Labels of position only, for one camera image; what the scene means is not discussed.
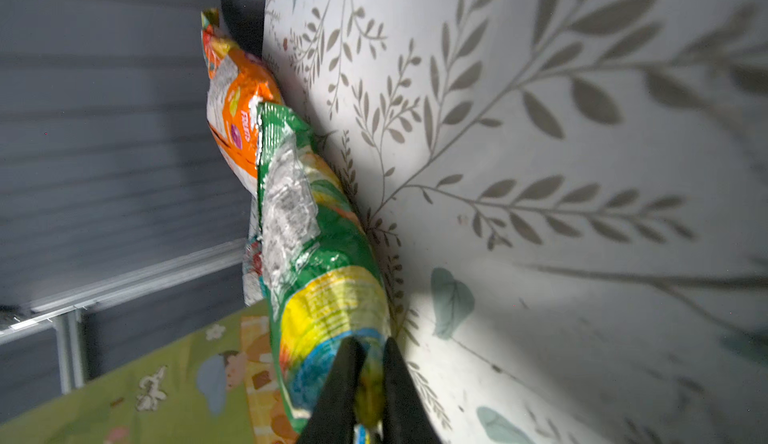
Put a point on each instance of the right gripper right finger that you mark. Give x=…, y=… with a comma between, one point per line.
x=405, y=420

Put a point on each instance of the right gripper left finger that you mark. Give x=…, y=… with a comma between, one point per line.
x=333, y=418

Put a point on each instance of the green snack packet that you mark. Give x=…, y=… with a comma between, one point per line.
x=319, y=273

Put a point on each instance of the orange snack packet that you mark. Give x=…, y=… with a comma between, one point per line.
x=238, y=83

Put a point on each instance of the white paper bag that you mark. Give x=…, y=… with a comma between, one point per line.
x=216, y=385

